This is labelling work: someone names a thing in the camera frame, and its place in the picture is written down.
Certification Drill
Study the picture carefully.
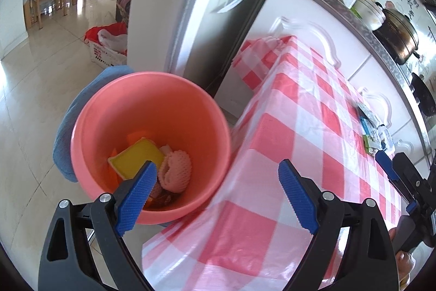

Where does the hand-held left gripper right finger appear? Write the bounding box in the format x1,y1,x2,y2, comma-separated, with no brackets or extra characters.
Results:
277,159,399,291

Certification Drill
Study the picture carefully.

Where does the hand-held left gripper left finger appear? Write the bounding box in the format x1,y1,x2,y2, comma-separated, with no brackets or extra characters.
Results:
38,161,159,291

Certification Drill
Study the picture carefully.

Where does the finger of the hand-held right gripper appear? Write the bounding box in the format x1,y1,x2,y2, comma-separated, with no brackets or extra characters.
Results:
376,149,426,206

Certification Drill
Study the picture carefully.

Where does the green snack wrapper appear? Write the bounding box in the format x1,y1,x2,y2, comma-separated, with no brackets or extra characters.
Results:
360,119,396,157

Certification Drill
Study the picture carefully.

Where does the red snack wrapper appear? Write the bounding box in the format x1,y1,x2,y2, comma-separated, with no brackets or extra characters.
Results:
146,189,181,210

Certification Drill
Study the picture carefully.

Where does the yellow sponge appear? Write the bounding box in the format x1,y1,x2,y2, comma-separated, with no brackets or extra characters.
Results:
108,137,166,180

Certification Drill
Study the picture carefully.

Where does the foam fruit net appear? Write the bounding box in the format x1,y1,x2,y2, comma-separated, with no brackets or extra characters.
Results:
158,149,193,192

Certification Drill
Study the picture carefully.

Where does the silver snack wrapper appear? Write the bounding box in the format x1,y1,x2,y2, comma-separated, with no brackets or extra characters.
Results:
355,101,384,128

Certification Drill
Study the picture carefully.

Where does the pink plastic bucket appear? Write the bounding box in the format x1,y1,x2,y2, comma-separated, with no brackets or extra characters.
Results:
70,72,233,225

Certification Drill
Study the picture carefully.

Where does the person's right hand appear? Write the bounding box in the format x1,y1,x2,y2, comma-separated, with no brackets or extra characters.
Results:
389,226,417,291

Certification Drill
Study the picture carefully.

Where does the cream cabinet door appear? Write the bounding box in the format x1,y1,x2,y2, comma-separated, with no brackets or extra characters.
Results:
218,0,372,114
344,52,426,155

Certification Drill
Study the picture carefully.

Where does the red checkered tablecloth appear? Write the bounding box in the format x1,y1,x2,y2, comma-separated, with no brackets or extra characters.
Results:
141,35,414,291

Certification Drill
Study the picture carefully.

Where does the black wok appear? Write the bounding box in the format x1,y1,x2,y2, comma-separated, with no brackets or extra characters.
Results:
410,73,436,118

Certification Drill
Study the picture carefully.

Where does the blue stool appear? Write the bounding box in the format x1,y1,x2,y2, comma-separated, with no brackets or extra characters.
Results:
53,65,137,183

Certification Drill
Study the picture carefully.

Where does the metal-edged kitchen countertop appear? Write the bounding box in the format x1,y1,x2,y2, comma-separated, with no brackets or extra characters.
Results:
269,0,436,155

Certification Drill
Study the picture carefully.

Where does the metal cooking pot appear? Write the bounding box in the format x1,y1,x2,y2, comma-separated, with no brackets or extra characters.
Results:
373,6,421,65

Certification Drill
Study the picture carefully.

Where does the white laundry basket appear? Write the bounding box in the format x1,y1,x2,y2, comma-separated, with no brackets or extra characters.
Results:
89,39,128,68

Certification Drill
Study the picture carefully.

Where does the white bowl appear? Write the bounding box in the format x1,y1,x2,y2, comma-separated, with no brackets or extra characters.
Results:
352,0,387,31

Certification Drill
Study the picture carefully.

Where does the white plastic bag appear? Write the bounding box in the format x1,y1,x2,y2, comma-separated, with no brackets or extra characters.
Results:
98,30,127,49

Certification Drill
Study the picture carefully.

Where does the red cloth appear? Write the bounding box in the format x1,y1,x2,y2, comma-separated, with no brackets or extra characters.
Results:
84,22,128,49

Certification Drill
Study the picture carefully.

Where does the dark bag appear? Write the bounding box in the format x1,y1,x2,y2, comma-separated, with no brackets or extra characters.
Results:
116,0,135,22

